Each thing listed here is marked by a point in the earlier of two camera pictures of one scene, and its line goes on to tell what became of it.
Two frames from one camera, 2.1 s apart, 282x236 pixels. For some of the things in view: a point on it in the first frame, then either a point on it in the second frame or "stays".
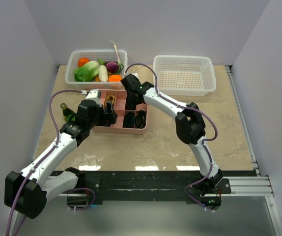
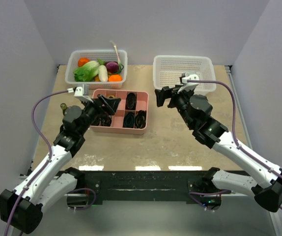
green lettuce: x=87 y=72 stays
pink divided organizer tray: x=130 y=122 stays
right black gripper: x=132 y=102 → x=167 y=92
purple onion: x=112 y=67 stays
